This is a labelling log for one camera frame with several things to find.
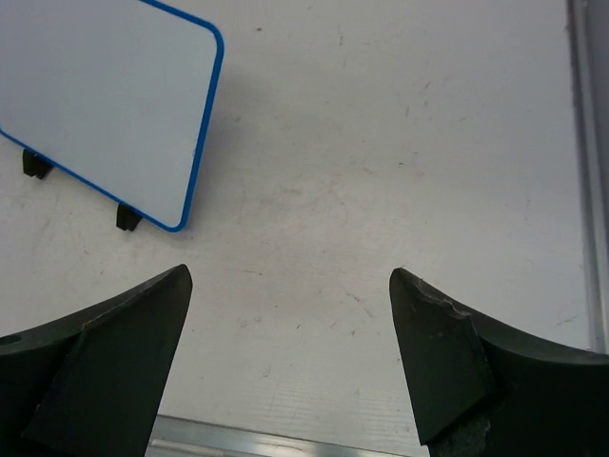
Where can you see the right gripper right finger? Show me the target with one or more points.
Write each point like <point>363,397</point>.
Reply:
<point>479,387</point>

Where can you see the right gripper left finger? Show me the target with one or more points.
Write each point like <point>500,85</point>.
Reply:
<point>91,383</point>

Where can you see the blue framed whiteboard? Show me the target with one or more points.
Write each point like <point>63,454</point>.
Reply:
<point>118,94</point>

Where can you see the aluminium frame rail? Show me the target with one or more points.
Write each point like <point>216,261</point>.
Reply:
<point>350,138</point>

